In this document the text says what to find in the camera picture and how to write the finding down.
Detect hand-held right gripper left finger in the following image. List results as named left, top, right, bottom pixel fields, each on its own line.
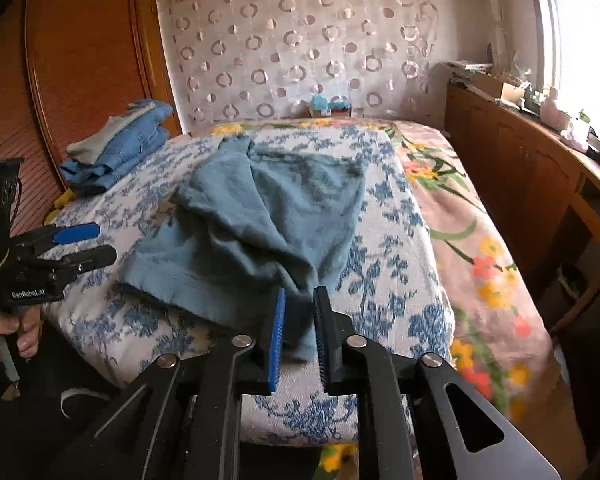
left=45, top=287, right=287, bottom=480

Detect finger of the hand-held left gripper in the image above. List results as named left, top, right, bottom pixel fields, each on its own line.
left=17, top=245, right=117, bottom=283
left=17, top=223, right=101, bottom=251

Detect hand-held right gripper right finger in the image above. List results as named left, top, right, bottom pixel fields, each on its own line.
left=312, top=286, right=563, bottom=480

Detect blue-grey pants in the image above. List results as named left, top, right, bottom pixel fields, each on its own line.
left=116, top=136, right=368, bottom=363

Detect person's left hand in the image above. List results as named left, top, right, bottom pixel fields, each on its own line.
left=0, top=305, right=43, bottom=363

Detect folded blue jeans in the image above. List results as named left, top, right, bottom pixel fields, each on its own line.
left=60, top=100, right=173, bottom=197

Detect blue floral blanket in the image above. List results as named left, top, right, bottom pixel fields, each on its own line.
left=40, top=122, right=456, bottom=446

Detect person's dark clothing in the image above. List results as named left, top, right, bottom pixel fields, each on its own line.
left=0, top=305, right=146, bottom=480

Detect wooden headboard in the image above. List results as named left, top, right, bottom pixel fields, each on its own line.
left=0, top=0, right=183, bottom=241

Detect pink floral bedspread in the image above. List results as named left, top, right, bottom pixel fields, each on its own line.
left=190, top=117, right=556, bottom=471

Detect cardboard box with blue bag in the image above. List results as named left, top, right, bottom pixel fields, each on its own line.
left=307, top=94, right=353, bottom=120

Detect long wooden cabinet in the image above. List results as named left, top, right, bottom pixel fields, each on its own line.
left=445, top=82, right=600, bottom=331

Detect stack of papers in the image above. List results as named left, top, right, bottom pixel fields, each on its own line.
left=442, top=60, right=496, bottom=83

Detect open cardboard box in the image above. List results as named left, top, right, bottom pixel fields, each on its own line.
left=480, top=72, right=531, bottom=103

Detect pale pink container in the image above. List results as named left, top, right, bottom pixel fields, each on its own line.
left=540, top=87, right=571, bottom=128

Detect white lace window curtain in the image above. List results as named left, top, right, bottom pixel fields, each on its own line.
left=482, top=0, right=513, bottom=66

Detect window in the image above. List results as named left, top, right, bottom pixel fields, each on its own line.
left=527, top=0, right=600, bottom=126

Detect circle patterned wall curtain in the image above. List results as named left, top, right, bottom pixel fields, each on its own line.
left=157, top=0, right=486, bottom=133

